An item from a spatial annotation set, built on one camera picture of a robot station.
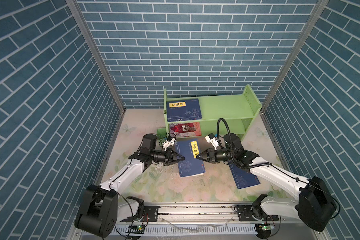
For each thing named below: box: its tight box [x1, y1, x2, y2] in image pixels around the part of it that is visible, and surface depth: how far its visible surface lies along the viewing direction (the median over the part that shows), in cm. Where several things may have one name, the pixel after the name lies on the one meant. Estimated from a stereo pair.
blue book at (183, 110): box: [166, 98, 202, 122], surface depth 82 cm
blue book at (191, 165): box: [175, 138, 206, 178], surface depth 75 cm
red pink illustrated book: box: [169, 121, 202, 138], surface depth 93 cm
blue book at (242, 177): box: [228, 160, 261, 189], surface depth 85 cm
